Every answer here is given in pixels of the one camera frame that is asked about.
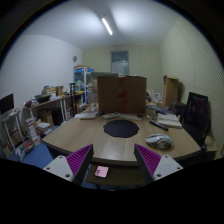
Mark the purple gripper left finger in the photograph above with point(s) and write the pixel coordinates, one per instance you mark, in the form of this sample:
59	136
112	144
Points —
72	167

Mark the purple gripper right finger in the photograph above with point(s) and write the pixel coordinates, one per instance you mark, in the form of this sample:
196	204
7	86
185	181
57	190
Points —
153	166

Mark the grey computer mouse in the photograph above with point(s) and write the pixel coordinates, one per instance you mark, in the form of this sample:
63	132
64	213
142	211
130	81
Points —
161	141

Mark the black round mouse pad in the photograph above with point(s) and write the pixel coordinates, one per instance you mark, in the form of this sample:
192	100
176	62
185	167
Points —
121	128

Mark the pink sticky note pad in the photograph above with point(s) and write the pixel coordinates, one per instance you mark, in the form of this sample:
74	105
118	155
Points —
101	171

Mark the black remote control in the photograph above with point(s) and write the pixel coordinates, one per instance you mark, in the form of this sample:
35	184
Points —
158	125

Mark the white papers on table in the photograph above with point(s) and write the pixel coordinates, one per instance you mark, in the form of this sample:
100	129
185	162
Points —
84	116

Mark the black office chair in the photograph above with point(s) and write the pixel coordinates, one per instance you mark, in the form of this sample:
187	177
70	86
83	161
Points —
195	118

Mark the tall cardboard box right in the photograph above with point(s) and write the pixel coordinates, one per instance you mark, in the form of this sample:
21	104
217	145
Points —
170	89

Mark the white metal rack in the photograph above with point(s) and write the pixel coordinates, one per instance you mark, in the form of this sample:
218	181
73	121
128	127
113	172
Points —
13	129

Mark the large brown cardboard box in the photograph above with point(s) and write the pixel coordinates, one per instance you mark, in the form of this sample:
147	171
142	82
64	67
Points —
122	94

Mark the black computer monitor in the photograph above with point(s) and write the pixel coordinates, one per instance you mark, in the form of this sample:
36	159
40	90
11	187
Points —
6	104

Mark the blue white shelf cabinet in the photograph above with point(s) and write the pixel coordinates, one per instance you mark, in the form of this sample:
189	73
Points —
82	78

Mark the grey window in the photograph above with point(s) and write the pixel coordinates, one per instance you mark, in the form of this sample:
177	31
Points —
120	62

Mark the ceiling fluorescent light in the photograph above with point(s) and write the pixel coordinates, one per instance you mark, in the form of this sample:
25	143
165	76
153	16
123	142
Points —
107	26

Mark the round wall clock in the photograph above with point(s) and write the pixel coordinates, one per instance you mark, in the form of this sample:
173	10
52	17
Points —
75	59

